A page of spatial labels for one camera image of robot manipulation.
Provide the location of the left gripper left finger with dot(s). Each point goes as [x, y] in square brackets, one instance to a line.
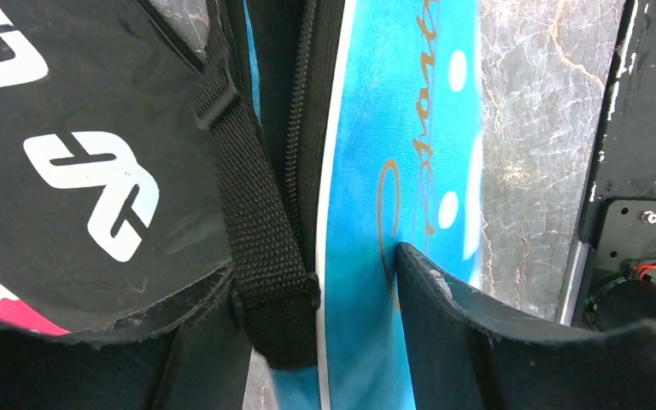
[202, 363]

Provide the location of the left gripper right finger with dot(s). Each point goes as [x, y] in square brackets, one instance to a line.
[467, 350]

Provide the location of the black Crossway racket bag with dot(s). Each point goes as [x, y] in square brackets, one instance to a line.
[132, 167]

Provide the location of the blue Sport racket bag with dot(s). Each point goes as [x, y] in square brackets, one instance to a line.
[384, 145]

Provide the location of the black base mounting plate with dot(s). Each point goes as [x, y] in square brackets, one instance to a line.
[610, 278]

